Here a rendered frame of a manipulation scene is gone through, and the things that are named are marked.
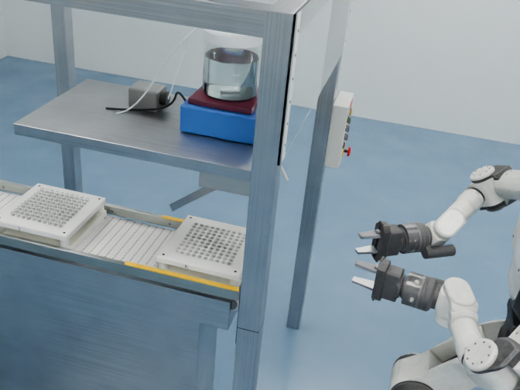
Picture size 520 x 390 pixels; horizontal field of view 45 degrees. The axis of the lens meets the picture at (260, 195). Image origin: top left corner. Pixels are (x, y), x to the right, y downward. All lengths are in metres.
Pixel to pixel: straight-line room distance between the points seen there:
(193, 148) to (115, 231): 0.58
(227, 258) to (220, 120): 0.42
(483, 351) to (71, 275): 1.15
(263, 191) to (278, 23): 0.39
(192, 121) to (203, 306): 0.53
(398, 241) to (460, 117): 3.55
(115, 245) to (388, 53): 3.62
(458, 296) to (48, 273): 1.16
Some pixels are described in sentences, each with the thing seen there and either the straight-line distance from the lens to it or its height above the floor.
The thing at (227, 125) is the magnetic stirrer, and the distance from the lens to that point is 1.58.
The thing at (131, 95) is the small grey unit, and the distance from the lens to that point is 1.76.
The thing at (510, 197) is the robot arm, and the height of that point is 1.08.
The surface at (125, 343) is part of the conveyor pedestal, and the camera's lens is 2.08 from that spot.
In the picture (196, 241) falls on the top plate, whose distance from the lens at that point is 1.87.
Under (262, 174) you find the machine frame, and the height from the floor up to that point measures 1.27.
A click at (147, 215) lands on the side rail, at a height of 0.87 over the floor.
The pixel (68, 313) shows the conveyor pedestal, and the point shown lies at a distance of 2.11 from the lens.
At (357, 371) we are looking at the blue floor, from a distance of 2.84.
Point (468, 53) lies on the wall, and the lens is 5.19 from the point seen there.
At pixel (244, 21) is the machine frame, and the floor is 1.62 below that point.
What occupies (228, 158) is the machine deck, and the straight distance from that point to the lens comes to 1.51.
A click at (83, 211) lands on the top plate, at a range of 2.01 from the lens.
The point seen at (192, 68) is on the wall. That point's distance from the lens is 5.59.
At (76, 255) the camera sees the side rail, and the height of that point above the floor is 0.87.
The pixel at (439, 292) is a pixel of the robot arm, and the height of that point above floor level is 0.99.
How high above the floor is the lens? 1.94
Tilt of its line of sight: 29 degrees down
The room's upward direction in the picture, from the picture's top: 6 degrees clockwise
